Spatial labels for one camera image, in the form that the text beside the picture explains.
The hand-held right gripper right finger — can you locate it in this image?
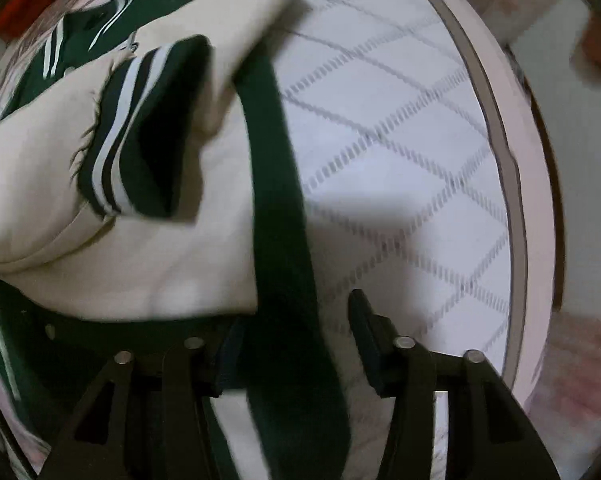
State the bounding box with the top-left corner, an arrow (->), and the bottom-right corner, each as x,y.
348,289 -> 561,480

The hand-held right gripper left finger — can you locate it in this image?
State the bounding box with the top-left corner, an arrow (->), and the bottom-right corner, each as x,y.
39,316 -> 247,480

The green and cream varsity jacket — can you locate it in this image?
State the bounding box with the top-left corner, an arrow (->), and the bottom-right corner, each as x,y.
0,0 -> 353,480

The white quilted mattress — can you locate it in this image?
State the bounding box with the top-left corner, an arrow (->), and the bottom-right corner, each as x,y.
208,0 -> 512,480

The brown wooden furniture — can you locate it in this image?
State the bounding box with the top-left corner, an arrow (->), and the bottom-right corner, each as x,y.
570,0 -> 601,81

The pink bed frame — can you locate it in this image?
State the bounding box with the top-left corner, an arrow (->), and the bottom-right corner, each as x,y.
397,0 -> 563,408

